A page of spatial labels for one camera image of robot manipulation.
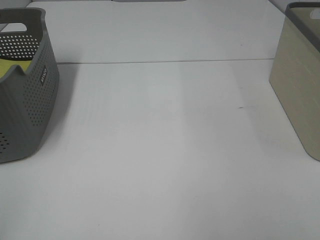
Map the grey perforated plastic basket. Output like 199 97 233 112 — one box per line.
0 8 60 163

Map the beige plastic storage bin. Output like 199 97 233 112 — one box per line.
269 1 320 161

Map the yellow cloth in basket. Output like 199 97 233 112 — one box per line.
0 58 34 80

